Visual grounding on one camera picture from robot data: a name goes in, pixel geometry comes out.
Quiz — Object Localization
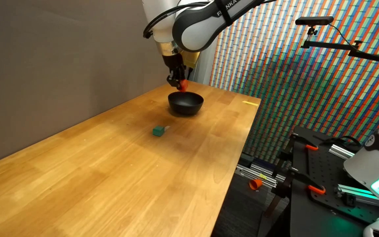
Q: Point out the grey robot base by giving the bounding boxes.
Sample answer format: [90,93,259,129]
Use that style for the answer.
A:
[343,104,379,205]

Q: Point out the black camera on boom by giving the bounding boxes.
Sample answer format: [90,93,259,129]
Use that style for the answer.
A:
[294,15,335,26]

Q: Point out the black bowl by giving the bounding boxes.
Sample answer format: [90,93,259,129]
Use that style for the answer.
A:
[166,90,205,117]

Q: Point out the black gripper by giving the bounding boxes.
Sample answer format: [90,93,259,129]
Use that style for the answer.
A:
[161,51,189,88]

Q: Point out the green block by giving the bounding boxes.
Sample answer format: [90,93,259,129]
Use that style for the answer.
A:
[151,125,169,138]

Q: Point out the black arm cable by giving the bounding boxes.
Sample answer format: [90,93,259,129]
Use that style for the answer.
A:
[141,0,213,39]

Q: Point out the aluminium rail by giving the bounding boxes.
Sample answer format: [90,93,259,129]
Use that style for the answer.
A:
[234,163,286,189]
[335,183,379,213]

